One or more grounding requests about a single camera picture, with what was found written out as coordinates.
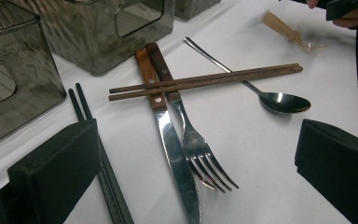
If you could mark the brown wooden chopstick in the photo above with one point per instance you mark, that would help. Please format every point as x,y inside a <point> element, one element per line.
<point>205,83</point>
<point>205,77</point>

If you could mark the smoky plastic bin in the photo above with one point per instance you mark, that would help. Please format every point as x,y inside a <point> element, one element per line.
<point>90,37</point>
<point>192,7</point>
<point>12,62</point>

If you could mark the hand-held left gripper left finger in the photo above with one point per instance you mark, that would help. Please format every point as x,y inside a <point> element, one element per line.
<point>52,174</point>

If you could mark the long steel spoon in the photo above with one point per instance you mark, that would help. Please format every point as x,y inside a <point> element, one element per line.
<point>284,102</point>

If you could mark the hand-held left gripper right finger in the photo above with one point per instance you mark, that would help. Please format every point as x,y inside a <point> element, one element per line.
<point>341,168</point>

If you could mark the black chopstick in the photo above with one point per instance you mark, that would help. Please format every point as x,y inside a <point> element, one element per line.
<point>84,99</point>
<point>76,104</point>

